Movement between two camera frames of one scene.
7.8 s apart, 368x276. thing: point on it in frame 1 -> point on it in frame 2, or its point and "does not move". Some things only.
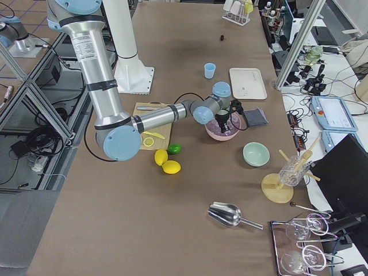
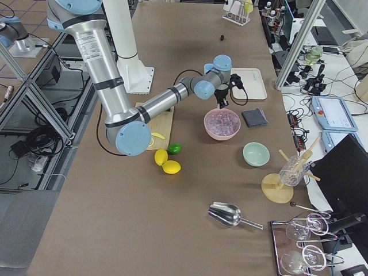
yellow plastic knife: x=154 y=134 does not move
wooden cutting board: x=158 y=138 does not move
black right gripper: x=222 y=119 -> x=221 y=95
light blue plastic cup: x=209 y=68 does not move
